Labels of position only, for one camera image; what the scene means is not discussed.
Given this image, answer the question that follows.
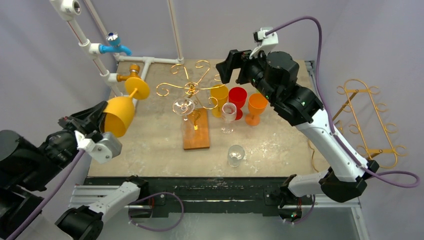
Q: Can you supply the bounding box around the yellow plastic goblet front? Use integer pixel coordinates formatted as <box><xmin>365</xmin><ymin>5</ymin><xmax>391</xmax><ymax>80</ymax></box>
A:
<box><xmin>103</xmin><ymin>77</ymin><xmax>150</xmax><ymax>138</ymax></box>

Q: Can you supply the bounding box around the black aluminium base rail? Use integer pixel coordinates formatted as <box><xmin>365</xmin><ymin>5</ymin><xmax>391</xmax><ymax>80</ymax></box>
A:
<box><xmin>68</xmin><ymin>176</ymin><xmax>360</xmax><ymax>218</ymax></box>

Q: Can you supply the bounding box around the gold wire wine glass rack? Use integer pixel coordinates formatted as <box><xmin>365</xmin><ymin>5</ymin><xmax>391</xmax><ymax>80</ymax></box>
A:
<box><xmin>155</xmin><ymin>60</ymin><xmax>224</xmax><ymax>151</ymax></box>

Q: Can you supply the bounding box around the orange brass tap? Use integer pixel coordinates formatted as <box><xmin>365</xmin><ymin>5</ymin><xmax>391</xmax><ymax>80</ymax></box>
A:
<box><xmin>116</xmin><ymin>64</ymin><xmax>141</xmax><ymax>82</ymax></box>

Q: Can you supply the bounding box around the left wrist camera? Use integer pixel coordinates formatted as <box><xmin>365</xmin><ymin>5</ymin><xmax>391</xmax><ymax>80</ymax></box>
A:
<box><xmin>74</xmin><ymin>130</ymin><xmax>123</xmax><ymax>164</ymax></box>

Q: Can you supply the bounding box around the red plastic goblet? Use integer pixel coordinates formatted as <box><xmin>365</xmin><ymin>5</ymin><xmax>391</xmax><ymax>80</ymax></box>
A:
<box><xmin>228</xmin><ymin>87</ymin><xmax>248</xmax><ymax>121</ymax></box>

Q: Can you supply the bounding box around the gold wall hook rack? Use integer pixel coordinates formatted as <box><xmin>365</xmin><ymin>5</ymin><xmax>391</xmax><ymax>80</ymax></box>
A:
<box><xmin>332</xmin><ymin>78</ymin><xmax>409</xmax><ymax>171</ymax></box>

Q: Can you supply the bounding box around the clear glass near front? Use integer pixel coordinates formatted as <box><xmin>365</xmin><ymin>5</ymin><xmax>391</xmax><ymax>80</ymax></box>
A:
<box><xmin>227</xmin><ymin>145</ymin><xmax>245</xmax><ymax>168</ymax></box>

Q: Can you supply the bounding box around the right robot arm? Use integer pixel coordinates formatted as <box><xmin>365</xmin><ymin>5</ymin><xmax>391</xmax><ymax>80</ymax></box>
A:
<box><xmin>215</xmin><ymin>49</ymin><xmax>379</xmax><ymax>204</ymax></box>

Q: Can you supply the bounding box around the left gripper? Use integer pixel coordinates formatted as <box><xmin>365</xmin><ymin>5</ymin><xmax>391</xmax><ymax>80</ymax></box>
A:
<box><xmin>20</xmin><ymin>99</ymin><xmax>109</xmax><ymax>188</ymax></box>

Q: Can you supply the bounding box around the white pvc pipe frame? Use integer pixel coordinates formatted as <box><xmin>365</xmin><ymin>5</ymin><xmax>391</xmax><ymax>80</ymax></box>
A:
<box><xmin>50</xmin><ymin>0</ymin><xmax>185</xmax><ymax>97</ymax></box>

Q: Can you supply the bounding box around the ribbed clear wine glass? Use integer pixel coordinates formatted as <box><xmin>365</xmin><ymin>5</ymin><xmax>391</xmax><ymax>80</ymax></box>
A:
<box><xmin>221</xmin><ymin>102</ymin><xmax>237</xmax><ymax>134</ymax></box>

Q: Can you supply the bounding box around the orange plastic goblet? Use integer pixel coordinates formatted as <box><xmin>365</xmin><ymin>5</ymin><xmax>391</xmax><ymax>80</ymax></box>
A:
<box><xmin>245</xmin><ymin>93</ymin><xmax>268</xmax><ymax>127</ymax></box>

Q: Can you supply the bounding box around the yellow plastic goblet back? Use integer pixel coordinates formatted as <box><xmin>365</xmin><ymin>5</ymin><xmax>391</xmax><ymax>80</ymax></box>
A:
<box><xmin>210</xmin><ymin>84</ymin><xmax>229</xmax><ymax>118</ymax></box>

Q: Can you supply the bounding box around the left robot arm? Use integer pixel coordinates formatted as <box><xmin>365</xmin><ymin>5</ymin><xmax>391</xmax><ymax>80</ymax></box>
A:
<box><xmin>0</xmin><ymin>101</ymin><xmax>149</xmax><ymax>240</ymax></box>

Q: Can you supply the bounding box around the yellow plastic goblet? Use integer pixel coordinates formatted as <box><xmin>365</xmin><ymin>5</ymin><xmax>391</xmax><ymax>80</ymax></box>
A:
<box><xmin>103</xmin><ymin>77</ymin><xmax>150</xmax><ymax>138</ymax></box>
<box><xmin>210</xmin><ymin>84</ymin><xmax>229</xmax><ymax>118</ymax></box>

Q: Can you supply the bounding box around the blue tap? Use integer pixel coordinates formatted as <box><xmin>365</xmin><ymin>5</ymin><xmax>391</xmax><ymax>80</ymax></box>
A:
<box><xmin>98</xmin><ymin>32</ymin><xmax>132</xmax><ymax>56</ymax></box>

